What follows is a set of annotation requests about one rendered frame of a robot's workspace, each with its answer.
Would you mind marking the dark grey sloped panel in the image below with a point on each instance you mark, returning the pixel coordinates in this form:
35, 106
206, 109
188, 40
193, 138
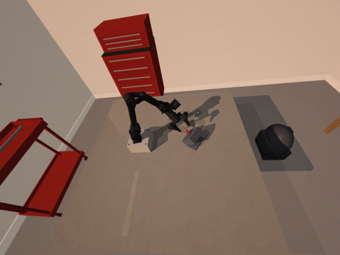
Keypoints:
193, 140

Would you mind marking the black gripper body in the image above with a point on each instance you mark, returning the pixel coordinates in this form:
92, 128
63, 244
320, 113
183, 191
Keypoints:
175, 118

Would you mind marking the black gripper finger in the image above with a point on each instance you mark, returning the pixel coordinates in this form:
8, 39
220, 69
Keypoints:
176, 128
186, 121

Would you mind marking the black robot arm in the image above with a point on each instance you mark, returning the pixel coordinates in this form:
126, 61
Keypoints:
131, 102

